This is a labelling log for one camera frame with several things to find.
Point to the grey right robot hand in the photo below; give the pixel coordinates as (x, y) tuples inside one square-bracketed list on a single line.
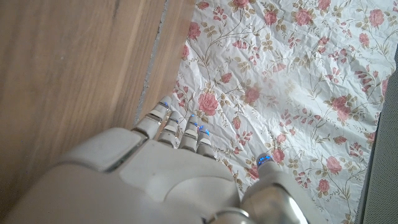
[(161, 180)]

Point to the white floral backdrop cloth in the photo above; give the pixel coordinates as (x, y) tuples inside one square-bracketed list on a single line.
[(280, 62)]

